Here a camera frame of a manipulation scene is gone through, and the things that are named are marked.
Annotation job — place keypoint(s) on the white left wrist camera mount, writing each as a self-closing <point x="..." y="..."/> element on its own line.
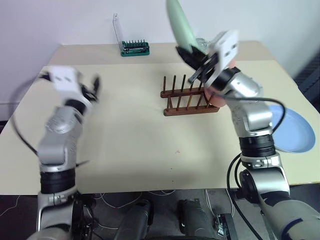
<point x="65" y="79"/>

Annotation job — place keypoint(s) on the clear plastic case lid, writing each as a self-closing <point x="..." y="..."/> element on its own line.
<point x="118" y="30"/>

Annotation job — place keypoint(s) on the pink plate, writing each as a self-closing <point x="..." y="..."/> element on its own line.
<point x="216" y="100"/>

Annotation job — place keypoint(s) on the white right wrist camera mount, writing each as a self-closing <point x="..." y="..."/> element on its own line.
<point x="226" y="50"/>

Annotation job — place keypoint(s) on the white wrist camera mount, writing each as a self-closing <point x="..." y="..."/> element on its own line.
<point x="226" y="50"/>
<point x="65" y="79"/>

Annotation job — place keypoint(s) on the wooden dish rack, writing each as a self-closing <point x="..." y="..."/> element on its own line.
<point x="190" y="101"/>

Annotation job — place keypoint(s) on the black box on floor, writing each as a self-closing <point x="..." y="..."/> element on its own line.
<point x="226" y="226"/>

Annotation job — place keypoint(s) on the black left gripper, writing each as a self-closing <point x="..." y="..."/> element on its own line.
<point x="89" y="93"/>

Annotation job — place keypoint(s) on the dark rounded robot leg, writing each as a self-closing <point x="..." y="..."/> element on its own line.
<point x="136" y="220"/>
<point x="193" y="218"/>

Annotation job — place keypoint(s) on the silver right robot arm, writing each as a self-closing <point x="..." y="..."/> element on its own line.
<point x="255" y="117"/>

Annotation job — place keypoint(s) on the green screwdriver bit box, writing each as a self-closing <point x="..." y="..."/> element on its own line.
<point x="135" y="48"/>

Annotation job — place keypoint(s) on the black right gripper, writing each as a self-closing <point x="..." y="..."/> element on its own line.
<point x="203" y="66"/>

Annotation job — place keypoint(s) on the green plate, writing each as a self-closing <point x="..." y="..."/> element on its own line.
<point x="180" y="25"/>

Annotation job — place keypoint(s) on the blue plate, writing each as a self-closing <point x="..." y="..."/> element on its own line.
<point x="295" y="132"/>

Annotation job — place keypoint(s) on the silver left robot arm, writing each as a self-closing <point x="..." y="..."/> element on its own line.
<point x="58" y="140"/>

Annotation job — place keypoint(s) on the dark ribbed object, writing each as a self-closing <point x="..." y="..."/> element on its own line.
<point x="308" y="75"/>

